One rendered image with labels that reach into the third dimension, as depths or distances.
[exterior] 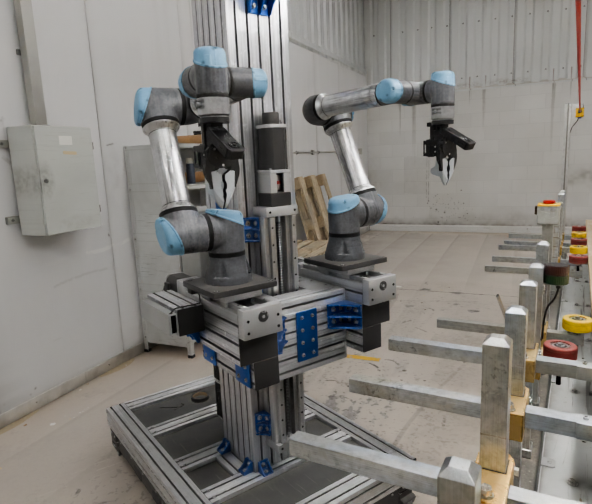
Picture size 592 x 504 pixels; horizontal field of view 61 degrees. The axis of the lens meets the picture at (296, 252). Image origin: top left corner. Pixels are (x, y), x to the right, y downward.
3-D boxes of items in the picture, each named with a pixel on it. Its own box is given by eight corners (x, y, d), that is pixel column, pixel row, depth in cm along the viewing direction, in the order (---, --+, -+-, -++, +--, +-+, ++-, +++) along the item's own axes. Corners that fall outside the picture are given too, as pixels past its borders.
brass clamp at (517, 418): (487, 435, 88) (488, 409, 87) (498, 402, 100) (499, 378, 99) (526, 443, 85) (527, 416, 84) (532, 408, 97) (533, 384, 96)
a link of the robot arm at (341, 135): (348, 232, 194) (305, 104, 200) (372, 227, 204) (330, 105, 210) (370, 222, 185) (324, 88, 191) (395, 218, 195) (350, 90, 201)
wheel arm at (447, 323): (436, 330, 171) (436, 318, 170) (438, 327, 174) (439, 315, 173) (583, 348, 150) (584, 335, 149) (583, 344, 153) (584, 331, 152)
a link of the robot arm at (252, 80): (209, 127, 173) (271, 103, 130) (177, 127, 168) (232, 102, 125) (206, 92, 171) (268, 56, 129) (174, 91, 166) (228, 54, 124)
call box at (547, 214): (536, 226, 176) (537, 204, 174) (537, 223, 182) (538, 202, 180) (558, 227, 172) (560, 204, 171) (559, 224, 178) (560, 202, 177)
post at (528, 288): (511, 475, 120) (519, 281, 112) (513, 467, 123) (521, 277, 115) (527, 479, 119) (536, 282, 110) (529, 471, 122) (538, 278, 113)
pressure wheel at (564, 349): (540, 387, 131) (542, 346, 129) (542, 375, 138) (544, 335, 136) (575, 393, 128) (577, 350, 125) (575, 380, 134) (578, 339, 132)
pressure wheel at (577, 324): (576, 359, 147) (578, 322, 145) (554, 350, 155) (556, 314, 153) (597, 355, 150) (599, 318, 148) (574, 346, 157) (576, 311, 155)
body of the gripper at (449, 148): (437, 157, 174) (437, 121, 172) (458, 156, 167) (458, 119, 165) (422, 158, 170) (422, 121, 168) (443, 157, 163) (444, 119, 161)
